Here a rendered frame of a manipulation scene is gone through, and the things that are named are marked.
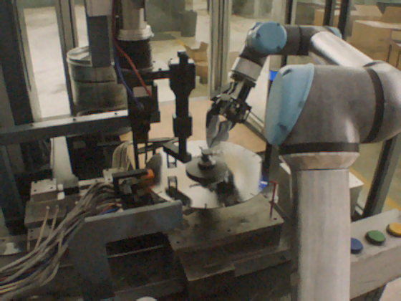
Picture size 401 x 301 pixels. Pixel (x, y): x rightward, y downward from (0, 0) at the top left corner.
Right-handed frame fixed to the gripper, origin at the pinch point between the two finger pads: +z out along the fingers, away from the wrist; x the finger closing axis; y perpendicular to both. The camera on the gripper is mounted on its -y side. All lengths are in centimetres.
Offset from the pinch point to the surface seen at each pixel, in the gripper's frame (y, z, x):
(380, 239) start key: 40, 2, 31
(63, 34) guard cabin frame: -93, -13, -50
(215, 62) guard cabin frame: -94, -32, 27
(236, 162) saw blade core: 5.6, 1.6, 7.1
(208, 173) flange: 10.1, 6.4, -1.7
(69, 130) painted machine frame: -12.1, 12.8, -35.7
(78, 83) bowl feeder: -59, 3, -36
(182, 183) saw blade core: 10.3, 10.7, -7.1
